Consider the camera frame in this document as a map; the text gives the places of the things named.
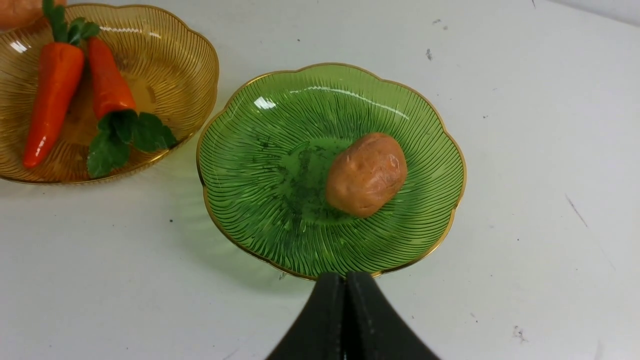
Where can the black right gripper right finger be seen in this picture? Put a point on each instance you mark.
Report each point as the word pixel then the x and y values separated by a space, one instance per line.
pixel 373 328

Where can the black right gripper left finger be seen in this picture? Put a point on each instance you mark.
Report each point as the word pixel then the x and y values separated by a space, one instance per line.
pixel 316 334

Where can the brown potato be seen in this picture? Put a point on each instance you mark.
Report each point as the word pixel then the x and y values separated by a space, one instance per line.
pixel 367 175
pixel 19 13

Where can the orange carrot with green leaves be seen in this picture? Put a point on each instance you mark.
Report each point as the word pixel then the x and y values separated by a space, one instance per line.
pixel 60 70

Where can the green ribbed plastic plate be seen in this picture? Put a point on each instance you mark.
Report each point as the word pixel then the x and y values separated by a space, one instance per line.
pixel 263 162

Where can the amber ribbed plastic plate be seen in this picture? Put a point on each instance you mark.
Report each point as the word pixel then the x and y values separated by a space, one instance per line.
pixel 172 72

